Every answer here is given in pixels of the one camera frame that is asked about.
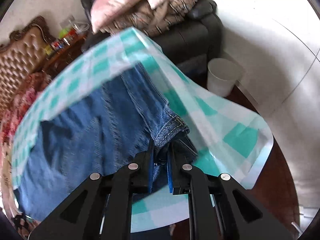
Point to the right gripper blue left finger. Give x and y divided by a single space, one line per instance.
151 147

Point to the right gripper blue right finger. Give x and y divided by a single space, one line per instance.
170 168

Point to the blue denim jeans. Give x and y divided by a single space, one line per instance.
101 133

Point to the teal white checkered tablecloth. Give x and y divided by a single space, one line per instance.
227 137

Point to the white waste bin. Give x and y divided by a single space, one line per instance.
222 76

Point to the black leather armchair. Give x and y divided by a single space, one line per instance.
191 44

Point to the dark wooden nightstand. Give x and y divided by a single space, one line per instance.
63 57

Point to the floral pink bed quilt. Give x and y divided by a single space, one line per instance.
30 89

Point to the red box on nightstand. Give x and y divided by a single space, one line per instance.
65 40

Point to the yellow lidded jar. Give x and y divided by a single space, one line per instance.
49 51

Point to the green crumpled bag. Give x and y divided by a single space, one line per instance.
63 33

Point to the tufted tan leather headboard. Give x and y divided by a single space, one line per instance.
22 56

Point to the white charger with cable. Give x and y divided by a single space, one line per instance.
79 26

